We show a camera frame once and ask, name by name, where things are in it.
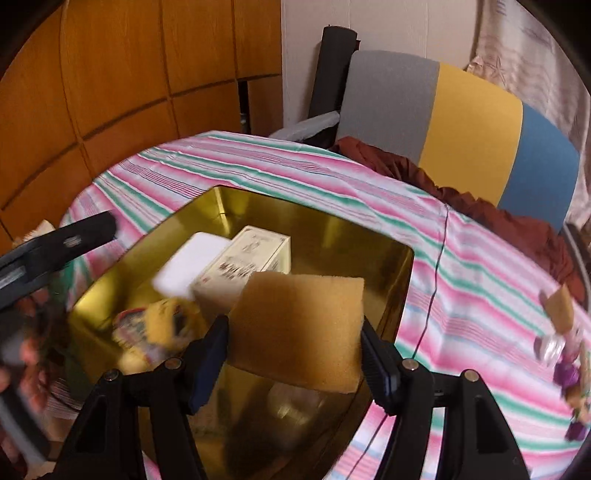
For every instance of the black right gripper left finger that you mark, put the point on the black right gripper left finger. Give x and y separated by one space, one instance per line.
205 358

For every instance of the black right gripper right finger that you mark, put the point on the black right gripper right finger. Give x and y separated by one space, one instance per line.
380 361

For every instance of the cream cardboard box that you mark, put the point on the cream cardboard box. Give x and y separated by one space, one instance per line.
253 249

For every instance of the large yellow sponge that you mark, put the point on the large yellow sponge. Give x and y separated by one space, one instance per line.
301 330

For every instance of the white soap block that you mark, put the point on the white soap block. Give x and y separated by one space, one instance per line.
186 264

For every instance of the clear plastic bag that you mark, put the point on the clear plastic bag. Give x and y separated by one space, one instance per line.
548 349

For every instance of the gold metal tin box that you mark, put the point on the gold metal tin box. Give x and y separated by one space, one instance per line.
252 427

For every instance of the pink green striped bedsheet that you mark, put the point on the pink green striped bedsheet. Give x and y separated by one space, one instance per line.
473 298

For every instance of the dark red blanket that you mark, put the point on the dark red blanket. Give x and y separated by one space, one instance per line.
534 238

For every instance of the wooden wardrobe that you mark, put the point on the wooden wardrobe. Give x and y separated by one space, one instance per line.
86 84

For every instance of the grey yellow blue headboard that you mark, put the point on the grey yellow blue headboard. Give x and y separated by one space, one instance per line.
463 131

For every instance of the black rolled mat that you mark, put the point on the black rolled mat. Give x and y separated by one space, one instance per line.
337 47

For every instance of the pink patterned curtain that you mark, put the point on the pink patterned curtain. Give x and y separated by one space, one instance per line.
516 52

